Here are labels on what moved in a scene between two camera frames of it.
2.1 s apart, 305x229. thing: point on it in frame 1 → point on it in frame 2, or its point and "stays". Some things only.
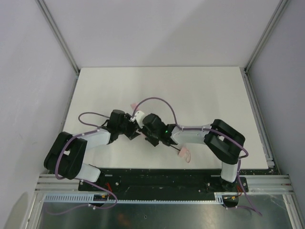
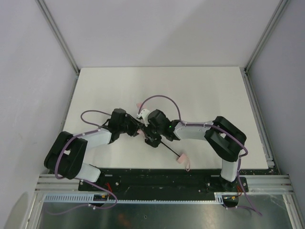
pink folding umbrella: x=184 y=152 → x=181 y=158
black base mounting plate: x=160 y=182 stays
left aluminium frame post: x=58 y=35 stays
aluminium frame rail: x=278 y=184 stays
